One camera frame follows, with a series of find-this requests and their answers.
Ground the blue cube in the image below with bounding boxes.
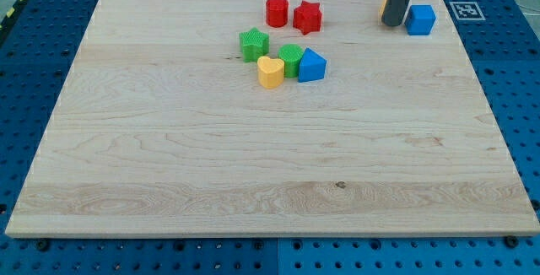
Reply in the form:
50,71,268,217
405,4,436,35

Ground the yellow hexagon block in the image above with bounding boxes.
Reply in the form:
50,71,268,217
378,0,387,21

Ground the wooden board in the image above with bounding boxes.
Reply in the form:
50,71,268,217
6,0,539,239

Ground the yellow heart block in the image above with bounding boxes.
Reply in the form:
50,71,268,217
256,56,284,89

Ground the blue triangle block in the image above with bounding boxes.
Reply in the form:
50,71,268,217
298,48,327,83

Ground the green cylinder block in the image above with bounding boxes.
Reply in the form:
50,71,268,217
278,44,304,78

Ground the green star block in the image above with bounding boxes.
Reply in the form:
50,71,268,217
239,28,269,62

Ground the red star block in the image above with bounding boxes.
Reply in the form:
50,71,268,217
293,0,322,35

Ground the red cylinder block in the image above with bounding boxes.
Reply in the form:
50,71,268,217
266,0,289,28

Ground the white fiducial marker tag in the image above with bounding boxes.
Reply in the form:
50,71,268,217
450,1,485,21

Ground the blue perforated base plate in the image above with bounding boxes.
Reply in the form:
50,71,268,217
1,0,539,274

